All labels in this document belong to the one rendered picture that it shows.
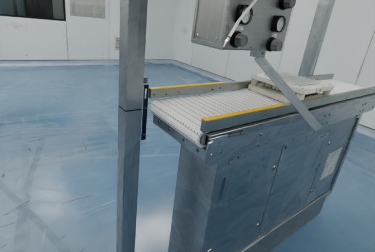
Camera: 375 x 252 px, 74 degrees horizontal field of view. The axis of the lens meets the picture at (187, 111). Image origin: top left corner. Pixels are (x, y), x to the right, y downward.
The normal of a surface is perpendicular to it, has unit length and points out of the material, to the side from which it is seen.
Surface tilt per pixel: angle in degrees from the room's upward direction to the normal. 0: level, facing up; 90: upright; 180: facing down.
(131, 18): 90
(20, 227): 0
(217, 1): 90
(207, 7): 90
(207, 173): 90
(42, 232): 0
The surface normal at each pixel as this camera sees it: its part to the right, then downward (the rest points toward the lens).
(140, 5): 0.59, 0.35
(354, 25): -0.79, 0.13
